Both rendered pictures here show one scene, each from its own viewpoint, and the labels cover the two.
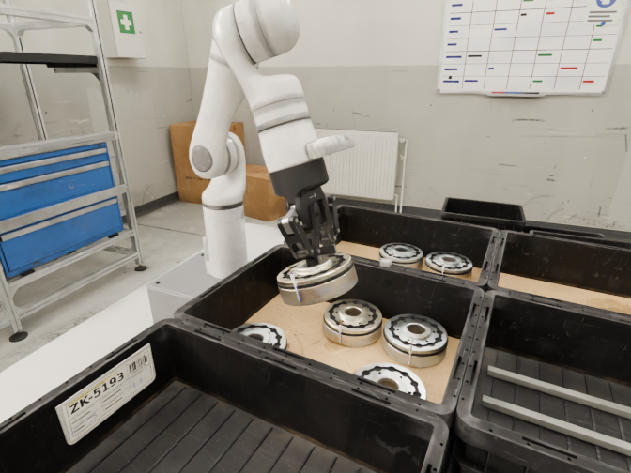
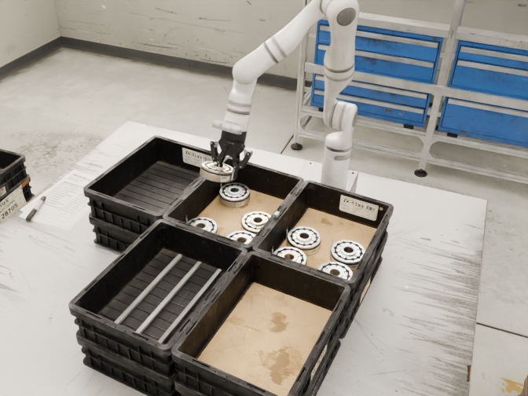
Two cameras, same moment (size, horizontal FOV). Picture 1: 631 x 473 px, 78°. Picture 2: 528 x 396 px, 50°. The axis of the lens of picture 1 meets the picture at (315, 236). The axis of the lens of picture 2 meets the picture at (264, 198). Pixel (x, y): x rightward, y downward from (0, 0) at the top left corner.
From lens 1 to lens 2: 1.72 m
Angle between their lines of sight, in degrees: 75
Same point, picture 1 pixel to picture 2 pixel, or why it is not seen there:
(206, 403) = not seen: hidden behind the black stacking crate
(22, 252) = (456, 119)
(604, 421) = (185, 302)
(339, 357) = (233, 223)
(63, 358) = (273, 163)
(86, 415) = (188, 158)
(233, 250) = (324, 173)
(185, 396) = not seen: hidden behind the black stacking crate
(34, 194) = (493, 80)
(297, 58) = not seen: outside the picture
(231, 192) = (332, 141)
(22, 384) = (254, 158)
